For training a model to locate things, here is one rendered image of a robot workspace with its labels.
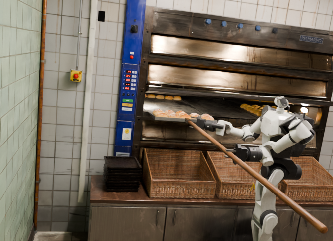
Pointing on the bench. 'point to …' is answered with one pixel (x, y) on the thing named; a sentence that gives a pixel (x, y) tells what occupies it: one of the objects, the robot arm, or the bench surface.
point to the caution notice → (126, 133)
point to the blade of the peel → (169, 118)
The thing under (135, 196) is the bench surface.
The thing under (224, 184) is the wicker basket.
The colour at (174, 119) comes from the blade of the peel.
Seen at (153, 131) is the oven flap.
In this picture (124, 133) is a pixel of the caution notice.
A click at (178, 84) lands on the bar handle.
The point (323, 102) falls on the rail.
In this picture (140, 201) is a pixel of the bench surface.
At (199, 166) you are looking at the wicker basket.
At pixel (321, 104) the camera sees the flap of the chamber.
